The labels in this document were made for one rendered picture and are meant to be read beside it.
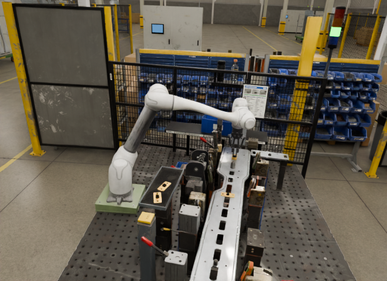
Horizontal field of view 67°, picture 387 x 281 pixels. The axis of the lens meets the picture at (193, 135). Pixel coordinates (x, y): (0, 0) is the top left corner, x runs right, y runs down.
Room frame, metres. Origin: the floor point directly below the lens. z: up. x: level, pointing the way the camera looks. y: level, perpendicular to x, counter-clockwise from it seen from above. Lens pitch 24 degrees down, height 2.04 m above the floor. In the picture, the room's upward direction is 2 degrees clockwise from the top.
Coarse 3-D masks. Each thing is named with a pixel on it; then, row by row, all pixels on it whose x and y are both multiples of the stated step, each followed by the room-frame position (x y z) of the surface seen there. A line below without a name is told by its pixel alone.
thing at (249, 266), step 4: (248, 264) 0.86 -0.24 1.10; (252, 264) 0.85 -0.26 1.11; (244, 268) 0.86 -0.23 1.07; (248, 268) 0.84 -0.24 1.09; (252, 268) 0.84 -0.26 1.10; (244, 272) 0.86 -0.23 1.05; (248, 272) 0.84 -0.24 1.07; (244, 276) 0.84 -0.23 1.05; (240, 280) 0.86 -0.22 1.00; (244, 280) 0.84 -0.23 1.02
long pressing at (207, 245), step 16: (224, 160) 1.90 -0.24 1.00; (240, 160) 1.91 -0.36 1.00; (224, 176) 1.67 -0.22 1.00; (240, 176) 1.68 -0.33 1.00; (240, 192) 1.49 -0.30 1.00; (208, 208) 1.32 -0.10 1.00; (224, 208) 1.33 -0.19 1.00; (240, 208) 1.34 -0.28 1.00; (208, 224) 1.20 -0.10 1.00; (240, 224) 1.21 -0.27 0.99; (208, 240) 1.08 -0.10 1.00; (224, 240) 1.09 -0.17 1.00; (208, 256) 0.98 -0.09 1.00; (224, 256) 0.99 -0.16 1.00; (192, 272) 0.89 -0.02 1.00; (208, 272) 0.90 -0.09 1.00; (224, 272) 0.90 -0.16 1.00
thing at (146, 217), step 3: (144, 213) 1.07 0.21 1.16; (147, 213) 1.07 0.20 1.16; (150, 213) 1.07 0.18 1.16; (141, 216) 1.05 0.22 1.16; (144, 216) 1.05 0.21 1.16; (147, 216) 1.05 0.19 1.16; (150, 216) 1.05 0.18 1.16; (153, 216) 1.06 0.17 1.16; (138, 219) 1.03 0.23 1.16; (141, 219) 1.03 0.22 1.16; (144, 219) 1.03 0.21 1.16; (147, 219) 1.03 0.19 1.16; (150, 219) 1.03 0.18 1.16; (144, 222) 1.02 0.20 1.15; (147, 222) 1.01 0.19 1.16; (150, 222) 1.02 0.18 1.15
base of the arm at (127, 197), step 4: (132, 188) 1.82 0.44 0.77; (128, 192) 1.71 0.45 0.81; (132, 192) 1.78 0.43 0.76; (108, 196) 1.70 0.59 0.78; (112, 196) 1.68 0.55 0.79; (116, 196) 1.67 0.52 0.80; (120, 196) 1.67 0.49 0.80; (124, 196) 1.69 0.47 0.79; (128, 196) 1.71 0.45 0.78; (108, 200) 1.65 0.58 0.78; (112, 200) 1.66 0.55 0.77; (116, 200) 1.66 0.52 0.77; (120, 200) 1.64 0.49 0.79; (124, 200) 1.67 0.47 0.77; (128, 200) 1.67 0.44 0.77; (132, 200) 1.69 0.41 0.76
